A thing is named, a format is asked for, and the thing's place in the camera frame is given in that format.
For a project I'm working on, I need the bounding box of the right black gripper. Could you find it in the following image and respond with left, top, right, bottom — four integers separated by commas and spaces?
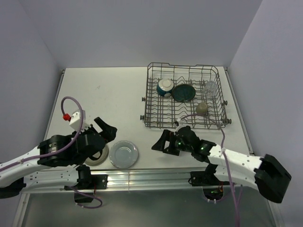
151, 129, 193, 156

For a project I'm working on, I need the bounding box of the olive ceramic mug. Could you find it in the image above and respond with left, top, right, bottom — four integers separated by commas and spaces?
196, 102, 208, 115

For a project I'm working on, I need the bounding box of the teal ceramic plate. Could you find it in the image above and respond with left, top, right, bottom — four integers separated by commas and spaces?
171, 84, 196, 103

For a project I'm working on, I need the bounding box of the grey wire dish rack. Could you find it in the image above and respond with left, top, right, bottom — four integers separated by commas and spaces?
140, 62, 232, 130

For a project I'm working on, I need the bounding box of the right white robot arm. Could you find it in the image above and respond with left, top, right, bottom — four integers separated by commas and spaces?
152, 126, 292, 203

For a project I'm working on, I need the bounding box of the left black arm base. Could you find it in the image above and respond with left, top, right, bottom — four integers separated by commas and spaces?
64, 174, 108, 210

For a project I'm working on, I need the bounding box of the aluminium mounting rail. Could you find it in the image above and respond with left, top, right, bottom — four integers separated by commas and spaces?
22, 166, 273, 193

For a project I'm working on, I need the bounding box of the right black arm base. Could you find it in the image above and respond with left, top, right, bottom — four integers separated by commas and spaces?
188, 171, 229, 204

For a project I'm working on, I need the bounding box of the teal white ceramic bowl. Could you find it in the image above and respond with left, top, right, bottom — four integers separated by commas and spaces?
156, 79, 174, 97

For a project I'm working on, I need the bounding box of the beige ceramic plate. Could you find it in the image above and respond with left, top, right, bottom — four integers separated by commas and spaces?
84, 145, 109, 166

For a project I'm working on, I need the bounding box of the clear glass tumbler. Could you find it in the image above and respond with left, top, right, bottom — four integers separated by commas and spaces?
202, 81, 218, 97

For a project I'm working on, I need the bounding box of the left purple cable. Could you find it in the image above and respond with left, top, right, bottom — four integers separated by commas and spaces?
0, 96, 83, 173

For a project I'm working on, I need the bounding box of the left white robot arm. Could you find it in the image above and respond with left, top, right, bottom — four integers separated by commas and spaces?
0, 117, 117, 199

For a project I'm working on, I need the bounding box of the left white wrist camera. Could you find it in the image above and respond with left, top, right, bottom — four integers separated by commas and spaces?
63, 110, 89, 131

